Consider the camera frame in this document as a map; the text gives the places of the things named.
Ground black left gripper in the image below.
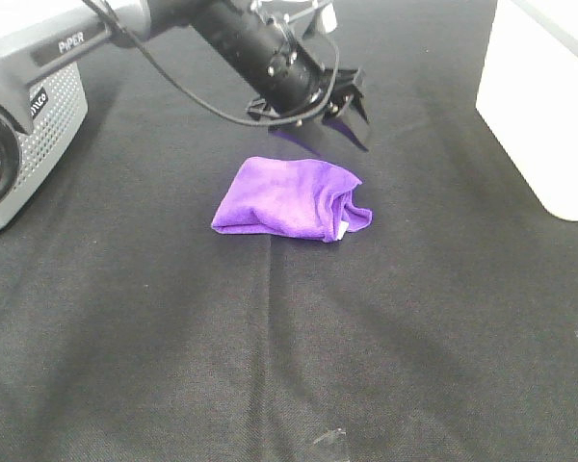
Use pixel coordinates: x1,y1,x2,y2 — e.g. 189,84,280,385
246,67,370,157

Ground purple microfiber towel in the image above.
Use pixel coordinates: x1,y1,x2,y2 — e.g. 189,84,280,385
211,157,372,243

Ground white plastic bin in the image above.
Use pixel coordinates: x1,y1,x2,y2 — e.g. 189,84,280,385
476,1,578,221

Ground grey perforated laundry basket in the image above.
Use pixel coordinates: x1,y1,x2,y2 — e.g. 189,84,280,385
0,64,88,230

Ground clear tape piece bottom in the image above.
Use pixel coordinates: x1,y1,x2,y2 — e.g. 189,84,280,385
310,428,351,462

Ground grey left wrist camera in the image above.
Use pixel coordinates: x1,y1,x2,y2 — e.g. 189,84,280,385
302,0,338,39

